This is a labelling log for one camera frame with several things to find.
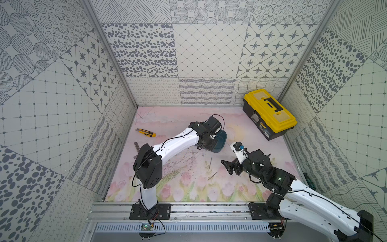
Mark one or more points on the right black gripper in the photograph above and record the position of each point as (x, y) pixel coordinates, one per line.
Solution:
(229, 165)

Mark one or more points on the teal plastic storage box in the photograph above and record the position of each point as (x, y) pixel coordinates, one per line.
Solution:
(215, 144)

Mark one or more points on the yellow black toolbox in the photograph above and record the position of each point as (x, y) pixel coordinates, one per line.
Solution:
(271, 118)

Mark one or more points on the yellow utility knife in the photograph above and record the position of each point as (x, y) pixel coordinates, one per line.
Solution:
(146, 132)

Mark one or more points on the grey metal angle tool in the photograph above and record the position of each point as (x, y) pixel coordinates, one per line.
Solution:
(137, 146)

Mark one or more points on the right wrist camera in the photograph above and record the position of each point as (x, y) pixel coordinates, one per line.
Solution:
(239, 151)

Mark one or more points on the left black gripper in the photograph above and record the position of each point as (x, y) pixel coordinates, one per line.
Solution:
(207, 142)

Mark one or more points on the pink floral table mat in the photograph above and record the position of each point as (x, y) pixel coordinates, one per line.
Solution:
(185, 176)

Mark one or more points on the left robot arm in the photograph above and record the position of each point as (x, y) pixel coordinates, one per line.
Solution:
(148, 166)

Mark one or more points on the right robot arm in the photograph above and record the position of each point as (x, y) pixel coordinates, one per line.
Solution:
(291, 199)

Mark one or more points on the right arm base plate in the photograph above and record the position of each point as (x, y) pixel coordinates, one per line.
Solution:
(260, 211)

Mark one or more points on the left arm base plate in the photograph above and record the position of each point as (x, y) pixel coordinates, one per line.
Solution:
(161, 211)

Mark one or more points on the aluminium mounting rail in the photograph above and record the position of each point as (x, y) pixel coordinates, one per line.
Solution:
(198, 212)

